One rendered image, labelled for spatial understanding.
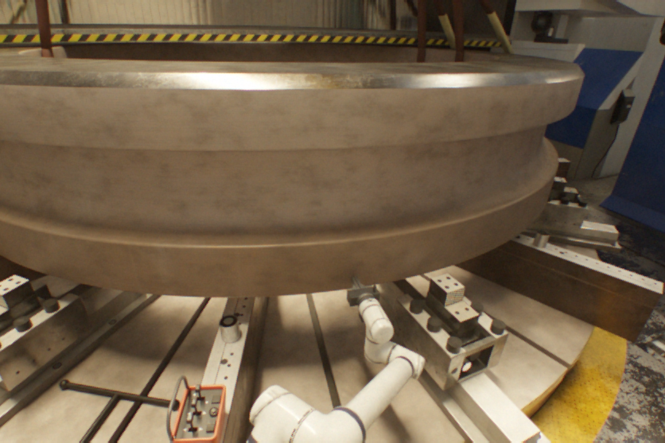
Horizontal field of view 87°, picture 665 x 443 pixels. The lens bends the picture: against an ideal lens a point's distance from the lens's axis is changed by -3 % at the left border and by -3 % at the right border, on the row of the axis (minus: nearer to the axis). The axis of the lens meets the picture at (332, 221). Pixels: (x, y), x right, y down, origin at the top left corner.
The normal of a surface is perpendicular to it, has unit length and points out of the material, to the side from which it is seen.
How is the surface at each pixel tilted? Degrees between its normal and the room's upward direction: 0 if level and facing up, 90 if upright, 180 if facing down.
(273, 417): 37
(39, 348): 90
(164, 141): 90
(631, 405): 0
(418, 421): 0
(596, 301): 90
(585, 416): 0
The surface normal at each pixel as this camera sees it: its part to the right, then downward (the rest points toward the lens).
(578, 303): -0.68, 0.32
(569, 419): 0.02, -0.88
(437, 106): 0.36, 0.44
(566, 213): -0.34, 0.43
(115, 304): 0.90, -0.11
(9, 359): 0.94, 0.18
